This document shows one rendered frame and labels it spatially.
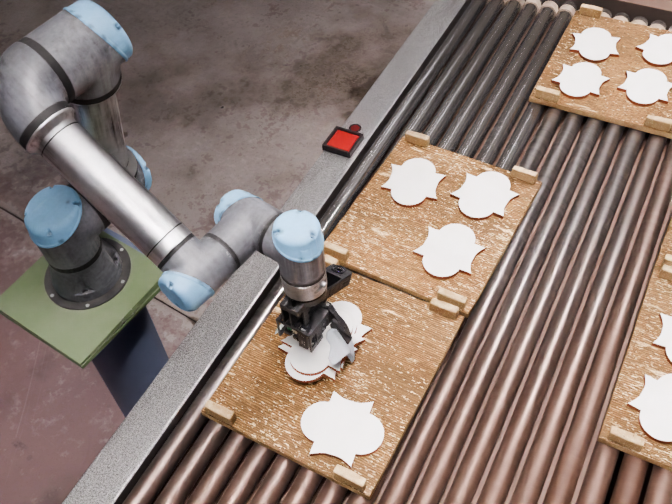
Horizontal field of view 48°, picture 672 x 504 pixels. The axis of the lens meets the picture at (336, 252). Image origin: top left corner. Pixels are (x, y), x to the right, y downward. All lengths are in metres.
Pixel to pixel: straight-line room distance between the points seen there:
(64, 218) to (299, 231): 0.57
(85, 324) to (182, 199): 1.51
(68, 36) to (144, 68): 2.58
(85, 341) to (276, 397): 0.44
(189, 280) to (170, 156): 2.18
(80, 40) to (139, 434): 0.70
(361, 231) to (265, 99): 1.92
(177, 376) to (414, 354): 0.46
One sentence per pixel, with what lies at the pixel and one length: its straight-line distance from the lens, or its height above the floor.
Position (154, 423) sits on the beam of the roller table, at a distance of 1.48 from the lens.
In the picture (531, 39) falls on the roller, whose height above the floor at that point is 0.92.
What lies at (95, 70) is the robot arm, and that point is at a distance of 1.28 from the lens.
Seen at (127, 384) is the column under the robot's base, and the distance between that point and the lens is 1.97.
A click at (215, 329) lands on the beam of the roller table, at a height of 0.92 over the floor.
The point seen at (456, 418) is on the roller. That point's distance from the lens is 1.42.
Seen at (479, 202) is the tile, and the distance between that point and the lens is 1.70.
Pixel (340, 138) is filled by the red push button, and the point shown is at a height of 0.93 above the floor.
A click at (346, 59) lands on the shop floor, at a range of 3.69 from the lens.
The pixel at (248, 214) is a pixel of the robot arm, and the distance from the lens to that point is 1.21.
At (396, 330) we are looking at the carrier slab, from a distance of 1.49.
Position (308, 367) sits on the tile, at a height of 0.98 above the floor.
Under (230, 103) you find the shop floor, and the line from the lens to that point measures 3.52.
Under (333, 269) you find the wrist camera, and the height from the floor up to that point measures 1.11.
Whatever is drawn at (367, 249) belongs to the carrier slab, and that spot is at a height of 0.94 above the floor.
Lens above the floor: 2.18
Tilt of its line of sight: 50 degrees down
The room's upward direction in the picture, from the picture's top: 5 degrees counter-clockwise
